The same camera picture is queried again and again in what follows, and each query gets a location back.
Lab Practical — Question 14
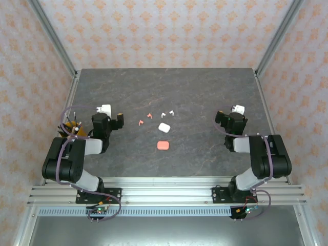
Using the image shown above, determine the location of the grey slotted cable duct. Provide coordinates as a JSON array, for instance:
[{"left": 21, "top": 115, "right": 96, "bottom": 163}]
[{"left": 38, "top": 208, "right": 233, "bottom": 217}]

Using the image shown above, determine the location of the purple cable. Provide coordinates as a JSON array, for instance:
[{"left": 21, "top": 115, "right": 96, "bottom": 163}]
[
  {"left": 55, "top": 105, "right": 122, "bottom": 222},
  {"left": 214, "top": 105, "right": 274, "bottom": 221}
]

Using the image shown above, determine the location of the green controller board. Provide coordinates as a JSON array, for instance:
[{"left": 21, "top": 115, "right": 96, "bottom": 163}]
[
  {"left": 86, "top": 204, "right": 110, "bottom": 215},
  {"left": 235, "top": 204, "right": 259, "bottom": 215}
]

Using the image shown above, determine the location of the aluminium frame post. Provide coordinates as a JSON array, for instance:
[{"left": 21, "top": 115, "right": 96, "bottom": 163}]
[
  {"left": 27, "top": 0, "right": 78, "bottom": 77},
  {"left": 254, "top": 0, "right": 308, "bottom": 77}
]

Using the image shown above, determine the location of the aluminium mounting rail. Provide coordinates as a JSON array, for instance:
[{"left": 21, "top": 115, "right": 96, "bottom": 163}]
[{"left": 27, "top": 176, "right": 308, "bottom": 206}]

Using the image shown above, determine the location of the aluminium side rail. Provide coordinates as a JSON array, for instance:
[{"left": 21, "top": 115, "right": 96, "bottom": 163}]
[
  {"left": 254, "top": 70, "right": 293, "bottom": 185},
  {"left": 38, "top": 74, "right": 79, "bottom": 187}
]

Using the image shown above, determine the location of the grey metal panel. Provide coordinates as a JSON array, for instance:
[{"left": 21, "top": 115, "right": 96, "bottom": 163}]
[{"left": 28, "top": 216, "right": 303, "bottom": 246}]

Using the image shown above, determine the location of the yellow pen cup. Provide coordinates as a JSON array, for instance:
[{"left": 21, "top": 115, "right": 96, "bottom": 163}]
[{"left": 59, "top": 121, "right": 87, "bottom": 140}]

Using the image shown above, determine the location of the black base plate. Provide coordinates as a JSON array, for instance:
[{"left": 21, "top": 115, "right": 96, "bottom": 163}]
[
  {"left": 75, "top": 188, "right": 122, "bottom": 204},
  {"left": 211, "top": 186, "right": 258, "bottom": 204}
]

